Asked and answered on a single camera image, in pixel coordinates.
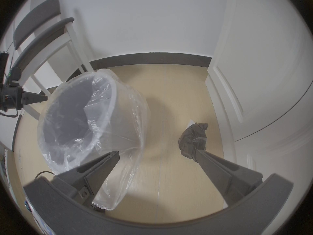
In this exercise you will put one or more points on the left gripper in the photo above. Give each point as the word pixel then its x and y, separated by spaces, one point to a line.
pixel 11 98

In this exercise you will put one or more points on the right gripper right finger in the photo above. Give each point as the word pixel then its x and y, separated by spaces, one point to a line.
pixel 229 182

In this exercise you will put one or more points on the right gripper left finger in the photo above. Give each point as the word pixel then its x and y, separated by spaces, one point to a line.
pixel 93 177

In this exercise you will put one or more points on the black plastic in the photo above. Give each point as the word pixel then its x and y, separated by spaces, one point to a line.
pixel 193 141

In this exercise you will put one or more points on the clear plastic bag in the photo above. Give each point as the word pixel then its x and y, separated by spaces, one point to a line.
pixel 137 111

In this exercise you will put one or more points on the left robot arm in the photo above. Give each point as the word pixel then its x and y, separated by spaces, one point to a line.
pixel 3 65

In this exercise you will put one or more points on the white trash bin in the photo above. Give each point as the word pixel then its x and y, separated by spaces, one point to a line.
pixel 71 106

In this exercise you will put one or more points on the grey chair white legs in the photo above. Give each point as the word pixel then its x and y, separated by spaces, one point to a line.
pixel 41 16

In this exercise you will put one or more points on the white door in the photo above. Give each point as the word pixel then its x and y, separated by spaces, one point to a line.
pixel 264 57

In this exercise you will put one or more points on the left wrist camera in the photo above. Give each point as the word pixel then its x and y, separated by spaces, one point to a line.
pixel 14 73

